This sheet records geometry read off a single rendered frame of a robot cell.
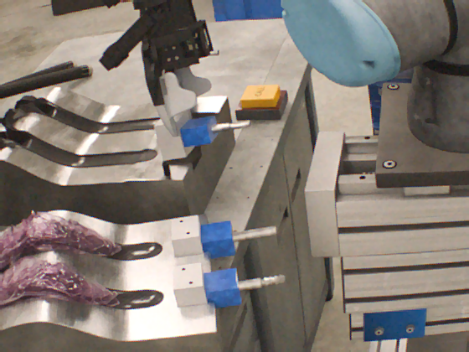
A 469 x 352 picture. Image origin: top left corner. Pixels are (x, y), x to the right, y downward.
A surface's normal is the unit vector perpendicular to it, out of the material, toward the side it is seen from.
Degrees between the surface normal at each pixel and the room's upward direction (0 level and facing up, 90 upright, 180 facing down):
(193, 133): 82
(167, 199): 90
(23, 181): 90
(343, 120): 0
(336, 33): 97
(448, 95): 73
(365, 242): 90
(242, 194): 0
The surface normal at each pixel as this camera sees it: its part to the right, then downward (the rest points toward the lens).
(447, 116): -0.58, 0.20
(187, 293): 0.07, 0.49
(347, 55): -0.78, 0.49
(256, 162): -0.15, -0.86
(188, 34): -0.26, 0.39
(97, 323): 0.32, -0.84
